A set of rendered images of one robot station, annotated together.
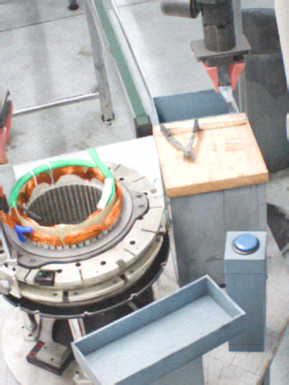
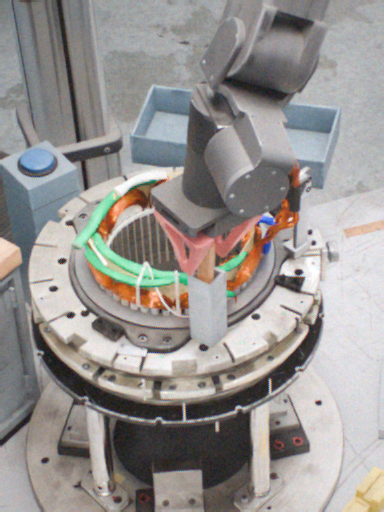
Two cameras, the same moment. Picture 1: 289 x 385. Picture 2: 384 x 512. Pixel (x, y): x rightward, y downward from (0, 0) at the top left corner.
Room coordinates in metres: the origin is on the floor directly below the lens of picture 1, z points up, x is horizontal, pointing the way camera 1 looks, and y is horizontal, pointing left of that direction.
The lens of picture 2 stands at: (1.83, 0.84, 2.09)
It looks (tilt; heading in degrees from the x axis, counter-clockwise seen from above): 44 degrees down; 222
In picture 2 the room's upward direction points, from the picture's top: 3 degrees counter-clockwise
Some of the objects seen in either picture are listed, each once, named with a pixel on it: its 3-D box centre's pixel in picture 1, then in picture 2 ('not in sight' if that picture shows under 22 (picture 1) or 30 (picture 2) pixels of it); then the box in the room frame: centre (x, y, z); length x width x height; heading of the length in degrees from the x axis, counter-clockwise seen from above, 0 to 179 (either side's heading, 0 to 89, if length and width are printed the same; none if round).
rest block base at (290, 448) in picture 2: (49, 357); (280, 426); (1.01, 0.22, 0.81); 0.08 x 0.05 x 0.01; 55
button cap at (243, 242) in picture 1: (245, 241); (37, 160); (1.01, -0.16, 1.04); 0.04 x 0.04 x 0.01
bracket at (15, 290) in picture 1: (12, 280); (314, 255); (0.96, 0.23, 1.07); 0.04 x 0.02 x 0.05; 49
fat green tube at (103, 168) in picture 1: (101, 175); (112, 207); (1.10, 0.06, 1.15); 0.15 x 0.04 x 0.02; 1
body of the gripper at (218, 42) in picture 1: (219, 36); not in sight; (1.28, -0.18, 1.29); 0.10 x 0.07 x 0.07; 92
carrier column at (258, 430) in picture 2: (21, 293); (258, 434); (1.09, 0.26, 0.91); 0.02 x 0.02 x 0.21
